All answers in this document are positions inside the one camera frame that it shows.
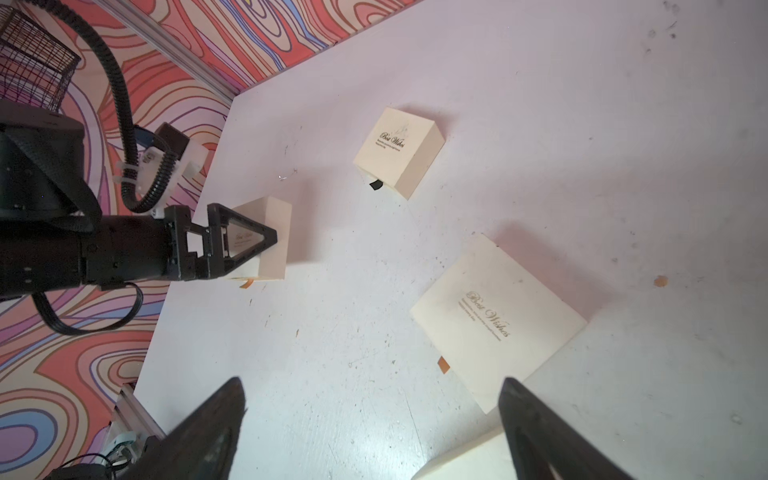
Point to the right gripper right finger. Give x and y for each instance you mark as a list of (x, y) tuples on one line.
[(543, 445)]

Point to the black wire basket left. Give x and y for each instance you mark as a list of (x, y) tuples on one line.
[(36, 68)]

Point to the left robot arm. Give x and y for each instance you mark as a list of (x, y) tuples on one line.
[(42, 164)]

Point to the small cream jewelry box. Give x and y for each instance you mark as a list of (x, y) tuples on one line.
[(399, 151)]

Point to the cream jewelry box front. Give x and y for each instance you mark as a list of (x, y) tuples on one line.
[(487, 457)]

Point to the small earring on table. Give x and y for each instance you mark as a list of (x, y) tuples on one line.
[(287, 175)]

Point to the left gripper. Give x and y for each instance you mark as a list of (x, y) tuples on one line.
[(239, 243)]

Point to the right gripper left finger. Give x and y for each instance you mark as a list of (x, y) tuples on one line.
[(203, 446)]

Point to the cream jewelry box middle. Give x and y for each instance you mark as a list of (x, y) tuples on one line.
[(491, 319)]

